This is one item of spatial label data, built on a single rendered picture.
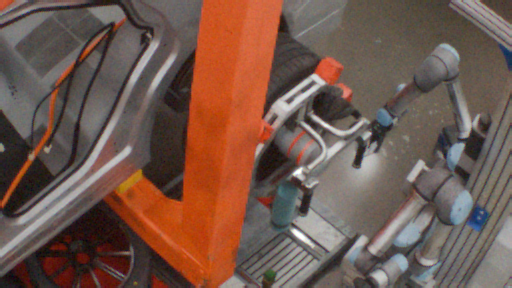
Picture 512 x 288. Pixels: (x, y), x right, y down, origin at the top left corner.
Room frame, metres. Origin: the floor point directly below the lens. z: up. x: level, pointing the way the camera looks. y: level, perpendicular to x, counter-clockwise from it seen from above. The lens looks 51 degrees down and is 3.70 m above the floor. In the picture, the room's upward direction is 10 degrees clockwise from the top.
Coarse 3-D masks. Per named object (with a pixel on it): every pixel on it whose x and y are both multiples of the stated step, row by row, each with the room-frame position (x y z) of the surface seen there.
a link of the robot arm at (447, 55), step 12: (444, 48) 2.55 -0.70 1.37; (444, 60) 2.48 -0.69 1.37; (456, 60) 2.53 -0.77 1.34; (456, 72) 2.49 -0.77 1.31; (444, 84) 2.48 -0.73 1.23; (456, 84) 2.47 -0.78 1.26; (456, 96) 2.45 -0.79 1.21; (456, 108) 2.43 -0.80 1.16; (456, 120) 2.42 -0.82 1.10; (468, 120) 2.42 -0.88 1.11; (456, 132) 2.42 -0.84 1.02; (468, 132) 2.39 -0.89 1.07
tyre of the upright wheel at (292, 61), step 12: (288, 36) 2.66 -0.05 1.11; (276, 48) 2.51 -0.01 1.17; (288, 48) 2.54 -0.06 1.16; (300, 48) 2.59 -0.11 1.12; (276, 60) 2.44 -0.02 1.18; (288, 60) 2.46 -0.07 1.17; (300, 60) 2.48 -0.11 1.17; (312, 60) 2.51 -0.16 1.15; (276, 72) 2.38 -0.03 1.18; (288, 72) 2.39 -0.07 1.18; (300, 72) 2.43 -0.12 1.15; (312, 72) 2.50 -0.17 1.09; (276, 84) 2.33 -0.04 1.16; (288, 84) 2.38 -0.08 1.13; (324, 96) 2.61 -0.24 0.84; (264, 108) 2.28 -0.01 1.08; (276, 168) 2.41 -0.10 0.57
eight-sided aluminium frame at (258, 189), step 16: (320, 80) 2.44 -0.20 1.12; (288, 96) 2.32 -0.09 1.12; (304, 96) 2.34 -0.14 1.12; (336, 96) 2.53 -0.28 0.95; (272, 112) 2.26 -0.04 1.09; (288, 112) 2.25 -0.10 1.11; (320, 128) 2.55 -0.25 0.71; (256, 160) 2.14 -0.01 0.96; (288, 160) 2.43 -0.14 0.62; (272, 176) 2.33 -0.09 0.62; (288, 176) 2.34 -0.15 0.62; (256, 192) 2.17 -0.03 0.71; (272, 192) 2.26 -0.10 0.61
